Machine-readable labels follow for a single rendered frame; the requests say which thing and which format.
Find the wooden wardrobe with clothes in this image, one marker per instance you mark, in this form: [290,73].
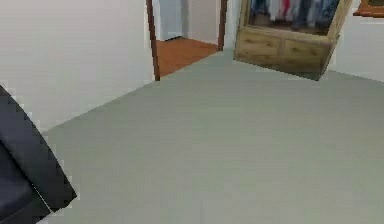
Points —
[283,50]

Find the brown framed wall picture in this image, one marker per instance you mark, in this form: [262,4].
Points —
[370,10]

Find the brown wooden door frame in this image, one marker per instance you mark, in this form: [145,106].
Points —
[152,43]

